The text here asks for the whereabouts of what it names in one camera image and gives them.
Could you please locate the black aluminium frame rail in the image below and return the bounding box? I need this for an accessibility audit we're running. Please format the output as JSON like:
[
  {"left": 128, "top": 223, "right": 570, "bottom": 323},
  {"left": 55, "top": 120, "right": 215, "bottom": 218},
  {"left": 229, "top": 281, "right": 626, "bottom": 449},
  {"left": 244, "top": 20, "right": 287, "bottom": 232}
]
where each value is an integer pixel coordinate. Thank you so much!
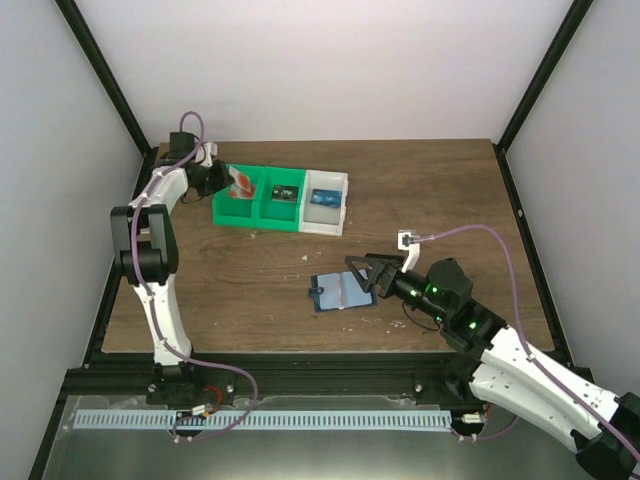
[{"left": 62, "top": 352, "right": 476, "bottom": 406}]

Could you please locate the red white card carried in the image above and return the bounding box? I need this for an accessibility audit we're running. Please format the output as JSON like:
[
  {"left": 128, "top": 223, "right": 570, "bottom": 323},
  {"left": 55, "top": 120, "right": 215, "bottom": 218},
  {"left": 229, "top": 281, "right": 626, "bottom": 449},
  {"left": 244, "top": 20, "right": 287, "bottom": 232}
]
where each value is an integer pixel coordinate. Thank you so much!
[{"left": 229, "top": 184, "right": 256, "bottom": 200}]

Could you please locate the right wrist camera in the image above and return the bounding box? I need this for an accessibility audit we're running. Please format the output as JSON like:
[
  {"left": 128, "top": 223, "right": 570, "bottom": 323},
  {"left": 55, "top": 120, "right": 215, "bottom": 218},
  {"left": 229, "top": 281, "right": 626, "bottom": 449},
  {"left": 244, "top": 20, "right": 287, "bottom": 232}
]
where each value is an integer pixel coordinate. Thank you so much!
[{"left": 397, "top": 230, "right": 420, "bottom": 273}]

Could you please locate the dark green card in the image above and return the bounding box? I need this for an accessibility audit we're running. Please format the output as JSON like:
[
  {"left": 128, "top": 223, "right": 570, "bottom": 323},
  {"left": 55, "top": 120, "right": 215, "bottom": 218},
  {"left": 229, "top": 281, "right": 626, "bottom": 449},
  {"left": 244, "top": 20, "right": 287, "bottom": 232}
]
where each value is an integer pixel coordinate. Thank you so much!
[{"left": 271, "top": 185, "right": 299, "bottom": 203}]

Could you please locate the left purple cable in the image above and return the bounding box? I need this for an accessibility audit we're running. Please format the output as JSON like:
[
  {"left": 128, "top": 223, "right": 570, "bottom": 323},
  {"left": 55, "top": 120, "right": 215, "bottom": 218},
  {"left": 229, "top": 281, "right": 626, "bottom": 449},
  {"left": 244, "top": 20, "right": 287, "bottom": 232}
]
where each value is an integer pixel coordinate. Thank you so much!
[{"left": 129, "top": 111, "right": 260, "bottom": 444}]

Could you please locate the green bin middle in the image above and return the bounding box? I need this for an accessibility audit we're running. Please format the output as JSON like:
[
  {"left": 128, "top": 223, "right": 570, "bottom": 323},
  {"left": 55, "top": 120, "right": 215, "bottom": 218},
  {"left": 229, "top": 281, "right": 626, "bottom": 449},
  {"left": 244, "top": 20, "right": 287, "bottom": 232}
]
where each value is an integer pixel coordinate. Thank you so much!
[{"left": 257, "top": 167, "right": 306, "bottom": 232}]

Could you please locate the blue card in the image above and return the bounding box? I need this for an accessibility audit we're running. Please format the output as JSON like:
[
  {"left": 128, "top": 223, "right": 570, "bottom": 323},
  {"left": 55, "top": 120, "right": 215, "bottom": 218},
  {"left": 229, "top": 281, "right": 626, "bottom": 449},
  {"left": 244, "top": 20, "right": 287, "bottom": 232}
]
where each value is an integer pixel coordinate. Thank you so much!
[{"left": 310, "top": 189, "right": 342, "bottom": 208}]

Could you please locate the right black frame post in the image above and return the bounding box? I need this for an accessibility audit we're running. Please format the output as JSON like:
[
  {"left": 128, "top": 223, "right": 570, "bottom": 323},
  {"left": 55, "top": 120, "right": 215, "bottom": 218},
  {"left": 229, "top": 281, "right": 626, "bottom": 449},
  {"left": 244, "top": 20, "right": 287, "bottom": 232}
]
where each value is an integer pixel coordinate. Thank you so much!
[{"left": 497, "top": 0, "right": 596, "bottom": 151}]

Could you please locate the black frame post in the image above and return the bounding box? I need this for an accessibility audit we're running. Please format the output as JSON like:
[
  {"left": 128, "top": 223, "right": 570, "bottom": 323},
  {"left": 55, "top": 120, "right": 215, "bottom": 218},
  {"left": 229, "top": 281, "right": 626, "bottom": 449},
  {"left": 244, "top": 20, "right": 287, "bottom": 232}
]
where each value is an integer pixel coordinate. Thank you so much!
[
  {"left": 54, "top": 0, "right": 151, "bottom": 156},
  {"left": 497, "top": 0, "right": 596, "bottom": 151}
]

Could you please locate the green bin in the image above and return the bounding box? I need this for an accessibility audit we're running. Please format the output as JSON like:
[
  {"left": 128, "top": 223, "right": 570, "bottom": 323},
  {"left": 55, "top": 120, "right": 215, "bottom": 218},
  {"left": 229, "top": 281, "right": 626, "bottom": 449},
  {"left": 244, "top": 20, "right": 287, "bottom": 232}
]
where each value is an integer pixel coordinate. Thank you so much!
[
  {"left": 211, "top": 164, "right": 264, "bottom": 228},
  {"left": 257, "top": 167, "right": 306, "bottom": 232}
]

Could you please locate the left black frame post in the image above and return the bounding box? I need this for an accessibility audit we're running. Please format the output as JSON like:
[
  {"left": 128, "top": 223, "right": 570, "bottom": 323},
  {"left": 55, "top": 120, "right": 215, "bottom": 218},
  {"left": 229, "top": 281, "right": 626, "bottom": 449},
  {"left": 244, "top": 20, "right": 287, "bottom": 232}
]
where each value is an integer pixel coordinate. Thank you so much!
[{"left": 54, "top": 0, "right": 151, "bottom": 156}]

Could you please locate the navy blue card holder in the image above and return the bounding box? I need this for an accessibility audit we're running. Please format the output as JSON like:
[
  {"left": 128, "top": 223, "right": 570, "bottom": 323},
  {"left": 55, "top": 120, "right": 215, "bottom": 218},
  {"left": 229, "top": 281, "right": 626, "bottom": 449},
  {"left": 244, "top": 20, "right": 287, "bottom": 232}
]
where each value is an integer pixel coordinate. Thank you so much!
[{"left": 308, "top": 271, "right": 377, "bottom": 312}]

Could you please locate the red white card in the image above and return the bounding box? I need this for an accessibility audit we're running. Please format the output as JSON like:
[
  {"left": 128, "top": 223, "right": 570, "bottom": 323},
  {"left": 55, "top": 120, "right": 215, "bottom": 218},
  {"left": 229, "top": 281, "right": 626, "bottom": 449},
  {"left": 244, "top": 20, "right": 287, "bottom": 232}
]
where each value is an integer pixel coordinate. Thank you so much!
[{"left": 229, "top": 166, "right": 253, "bottom": 189}]

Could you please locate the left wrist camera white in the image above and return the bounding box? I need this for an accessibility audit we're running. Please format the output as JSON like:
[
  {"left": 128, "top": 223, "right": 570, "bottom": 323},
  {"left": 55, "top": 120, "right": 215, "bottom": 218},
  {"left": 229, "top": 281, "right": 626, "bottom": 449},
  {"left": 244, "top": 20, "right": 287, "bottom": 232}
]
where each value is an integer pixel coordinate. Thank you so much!
[{"left": 194, "top": 141, "right": 218, "bottom": 168}]

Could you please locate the white bin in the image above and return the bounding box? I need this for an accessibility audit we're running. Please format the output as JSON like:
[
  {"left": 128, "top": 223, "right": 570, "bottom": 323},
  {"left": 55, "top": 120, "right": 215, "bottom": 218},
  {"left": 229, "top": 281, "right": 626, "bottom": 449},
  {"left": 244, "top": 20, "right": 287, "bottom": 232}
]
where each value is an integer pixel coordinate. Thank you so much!
[{"left": 298, "top": 170, "right": 349, "bottom": 236}]

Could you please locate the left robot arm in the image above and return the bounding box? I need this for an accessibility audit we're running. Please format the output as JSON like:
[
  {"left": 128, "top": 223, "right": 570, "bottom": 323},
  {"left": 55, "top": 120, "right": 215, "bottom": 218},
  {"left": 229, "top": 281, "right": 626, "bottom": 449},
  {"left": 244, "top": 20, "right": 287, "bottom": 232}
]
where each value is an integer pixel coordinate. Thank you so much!
[{"left": 110, "top": 130, "right": 233, "bottom": 402}]

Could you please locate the light blue slotted cable duct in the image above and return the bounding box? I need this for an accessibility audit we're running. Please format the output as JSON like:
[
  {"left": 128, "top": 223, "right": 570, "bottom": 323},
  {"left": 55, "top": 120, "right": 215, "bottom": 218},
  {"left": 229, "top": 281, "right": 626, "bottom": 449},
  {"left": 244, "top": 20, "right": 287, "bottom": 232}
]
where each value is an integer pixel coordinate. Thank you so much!
[{"left": 73, "top": 409, "right": 452, "bottom": 432}]

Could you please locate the green bin left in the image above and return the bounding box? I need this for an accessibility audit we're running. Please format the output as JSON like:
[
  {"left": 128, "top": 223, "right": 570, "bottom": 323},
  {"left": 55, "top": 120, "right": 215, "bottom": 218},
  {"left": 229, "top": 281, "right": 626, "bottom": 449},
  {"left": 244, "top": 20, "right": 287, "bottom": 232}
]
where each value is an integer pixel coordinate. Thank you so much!
[{"left": 211, "top": 164, "right": 264, "bottom": 228}]

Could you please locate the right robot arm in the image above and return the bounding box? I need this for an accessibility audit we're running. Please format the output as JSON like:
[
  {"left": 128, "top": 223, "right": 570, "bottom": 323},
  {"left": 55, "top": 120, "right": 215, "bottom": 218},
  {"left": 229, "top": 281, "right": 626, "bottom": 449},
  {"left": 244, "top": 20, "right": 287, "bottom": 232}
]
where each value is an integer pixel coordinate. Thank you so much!
[{"left": 345, "top": 254, "right": 639, "bottom": 479}]

